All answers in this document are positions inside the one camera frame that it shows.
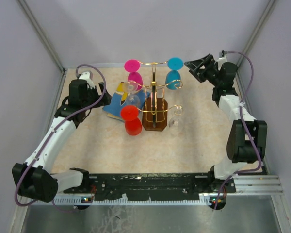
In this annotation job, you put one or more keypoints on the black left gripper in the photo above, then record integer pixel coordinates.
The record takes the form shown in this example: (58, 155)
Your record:
(105, 100)

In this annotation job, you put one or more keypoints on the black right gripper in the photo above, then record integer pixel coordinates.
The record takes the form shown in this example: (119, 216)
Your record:
(194, 66)

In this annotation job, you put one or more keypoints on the cyan plastic wine glass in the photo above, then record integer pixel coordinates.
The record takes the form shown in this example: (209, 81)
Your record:
(173, 77)

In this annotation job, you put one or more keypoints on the magenta plastic wine glass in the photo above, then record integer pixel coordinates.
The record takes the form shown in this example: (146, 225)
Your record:
(134, 77)

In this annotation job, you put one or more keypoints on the clear wine glass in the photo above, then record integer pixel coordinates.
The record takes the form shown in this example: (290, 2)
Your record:
(176, 124)
(131, 88)

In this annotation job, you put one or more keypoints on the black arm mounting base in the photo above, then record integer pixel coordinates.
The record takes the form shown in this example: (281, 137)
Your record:
(154, 187)

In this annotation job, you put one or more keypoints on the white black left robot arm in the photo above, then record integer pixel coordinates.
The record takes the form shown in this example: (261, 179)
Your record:
(33, 178)

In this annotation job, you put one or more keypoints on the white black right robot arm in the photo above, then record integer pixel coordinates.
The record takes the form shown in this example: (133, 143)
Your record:
(246, 143)

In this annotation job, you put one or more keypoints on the red plastic wine glass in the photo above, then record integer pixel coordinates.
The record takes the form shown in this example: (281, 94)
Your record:
(133, 125)

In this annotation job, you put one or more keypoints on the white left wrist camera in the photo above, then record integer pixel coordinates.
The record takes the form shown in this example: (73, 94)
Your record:
(87, 76)

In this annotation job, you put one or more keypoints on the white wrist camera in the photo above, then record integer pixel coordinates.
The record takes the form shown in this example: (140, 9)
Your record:
(222, 58)
(87, 76)

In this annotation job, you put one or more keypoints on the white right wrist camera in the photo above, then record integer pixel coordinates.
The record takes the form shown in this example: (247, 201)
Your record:
(222, 58)

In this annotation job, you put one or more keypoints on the gold wire wine glass rack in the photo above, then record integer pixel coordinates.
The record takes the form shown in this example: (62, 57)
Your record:
(155, 109)

